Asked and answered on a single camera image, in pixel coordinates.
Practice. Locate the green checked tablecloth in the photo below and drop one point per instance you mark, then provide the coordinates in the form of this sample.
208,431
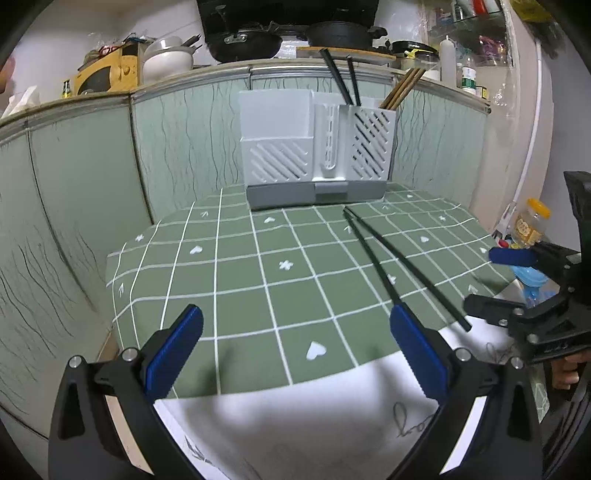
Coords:
240,295

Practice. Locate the white cooking pot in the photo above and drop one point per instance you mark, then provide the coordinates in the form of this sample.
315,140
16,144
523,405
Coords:
167,62

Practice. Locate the glass container with yellow lid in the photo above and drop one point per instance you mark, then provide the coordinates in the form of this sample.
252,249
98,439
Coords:
418,55

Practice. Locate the small bottle with green label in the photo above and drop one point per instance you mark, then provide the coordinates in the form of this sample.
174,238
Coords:
469,78

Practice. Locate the hanging wooden ladle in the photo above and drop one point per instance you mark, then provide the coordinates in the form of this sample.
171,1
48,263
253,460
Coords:
5,76

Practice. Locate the wooden cutting board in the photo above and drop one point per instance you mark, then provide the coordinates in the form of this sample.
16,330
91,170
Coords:
364,53

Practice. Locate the person's right hand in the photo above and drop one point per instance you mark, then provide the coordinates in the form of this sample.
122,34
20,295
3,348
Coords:
565,374

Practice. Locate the white and grey utensil holder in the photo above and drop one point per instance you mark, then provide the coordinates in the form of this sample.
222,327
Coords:
314,152

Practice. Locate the blue plastic item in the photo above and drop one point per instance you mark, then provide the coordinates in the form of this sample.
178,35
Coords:
531,281

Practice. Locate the white squeeze bottle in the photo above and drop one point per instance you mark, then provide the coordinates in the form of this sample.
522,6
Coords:
448,60

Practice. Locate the black frying pan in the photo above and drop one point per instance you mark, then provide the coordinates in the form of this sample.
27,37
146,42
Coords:
244,46

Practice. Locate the yellow microwave oven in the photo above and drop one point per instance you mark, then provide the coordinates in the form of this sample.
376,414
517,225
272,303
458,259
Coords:
108,71

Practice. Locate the white pipe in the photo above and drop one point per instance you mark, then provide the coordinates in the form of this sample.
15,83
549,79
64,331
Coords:
535,115

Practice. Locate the plastic jar with yellow lid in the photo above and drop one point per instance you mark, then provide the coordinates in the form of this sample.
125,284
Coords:
531,226

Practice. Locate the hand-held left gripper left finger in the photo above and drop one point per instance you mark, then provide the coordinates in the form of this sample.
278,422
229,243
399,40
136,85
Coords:
173,355

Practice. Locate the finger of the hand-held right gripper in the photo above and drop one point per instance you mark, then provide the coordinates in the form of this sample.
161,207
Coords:
489,308
510,256

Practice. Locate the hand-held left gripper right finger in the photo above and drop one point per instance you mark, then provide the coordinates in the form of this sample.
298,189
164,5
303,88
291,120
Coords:
418,355

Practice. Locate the black cast iron pot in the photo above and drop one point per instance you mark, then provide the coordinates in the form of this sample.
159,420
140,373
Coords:
344,34

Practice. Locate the black range hood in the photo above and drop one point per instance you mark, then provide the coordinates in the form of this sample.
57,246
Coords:
286,16

